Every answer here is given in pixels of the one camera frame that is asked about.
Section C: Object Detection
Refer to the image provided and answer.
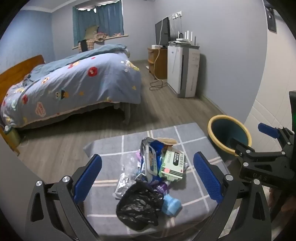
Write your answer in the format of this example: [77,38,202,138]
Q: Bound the black cable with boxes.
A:
[149,79,167,91]

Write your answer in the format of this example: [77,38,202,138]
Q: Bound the black plastic bag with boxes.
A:
[116,182,165,231]

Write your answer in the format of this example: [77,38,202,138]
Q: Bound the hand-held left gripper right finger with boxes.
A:
[193,152,271,241]

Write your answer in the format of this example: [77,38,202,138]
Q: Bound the purple plastic container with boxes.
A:
[154,182,172,195]

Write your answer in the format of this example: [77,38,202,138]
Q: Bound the teal curtain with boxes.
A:
[73,0,124,47]

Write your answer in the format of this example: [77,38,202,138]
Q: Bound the white router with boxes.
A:
[176,30,196,44]

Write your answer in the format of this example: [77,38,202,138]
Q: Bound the black monitor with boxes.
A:
[154,17,171,49]

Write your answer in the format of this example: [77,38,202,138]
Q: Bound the black door lock plate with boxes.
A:
[264,0,277,34]

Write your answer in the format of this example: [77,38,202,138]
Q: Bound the wooden bed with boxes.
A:
[0,55,142,158]

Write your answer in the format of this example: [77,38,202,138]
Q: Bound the teal bin with yellow rim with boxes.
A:
[207,115,252,160]

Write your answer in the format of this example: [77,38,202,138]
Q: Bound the grey rug, white stripes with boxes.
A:
[83,122,234,241]

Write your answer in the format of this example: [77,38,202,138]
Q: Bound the white air purifier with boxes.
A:
[167,40,200,98]

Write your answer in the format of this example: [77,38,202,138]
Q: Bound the tan paper wrapper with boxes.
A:
[153,138,178,146]

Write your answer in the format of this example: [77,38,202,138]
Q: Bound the white cable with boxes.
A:
[154,17,168,81]

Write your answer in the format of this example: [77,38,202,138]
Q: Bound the silver foil medicine packet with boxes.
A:
[113,173,133,200]

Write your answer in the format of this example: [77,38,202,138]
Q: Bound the clear plastic bag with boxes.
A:
[120,151,141,176]

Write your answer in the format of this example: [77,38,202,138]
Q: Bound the wooden window sill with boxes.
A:
[72,34,129,49]

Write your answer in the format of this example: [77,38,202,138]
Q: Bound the white panelled door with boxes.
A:
[244,0,296,149]

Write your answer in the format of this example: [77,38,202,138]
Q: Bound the light blue face mask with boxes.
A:
[161,194,182,216]

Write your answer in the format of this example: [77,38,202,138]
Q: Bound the wooden cabinet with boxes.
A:
[147,46,168,80]

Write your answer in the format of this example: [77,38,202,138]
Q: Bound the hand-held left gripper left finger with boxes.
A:
[25,153,102,241]

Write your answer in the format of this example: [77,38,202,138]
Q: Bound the olive pillow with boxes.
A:
[83,25,100,41]

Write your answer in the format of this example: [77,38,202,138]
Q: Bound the green and white medicine box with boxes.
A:
[158,146,188,182]

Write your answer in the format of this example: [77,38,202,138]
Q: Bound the bed with cartoon duvet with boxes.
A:
[0,44,142,128]

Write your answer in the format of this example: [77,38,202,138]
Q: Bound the pink checked cloth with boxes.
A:
[80,32,110,50]

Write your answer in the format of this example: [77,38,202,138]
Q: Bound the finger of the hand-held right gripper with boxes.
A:
[258,123,295,156]
[229,138,286,169]

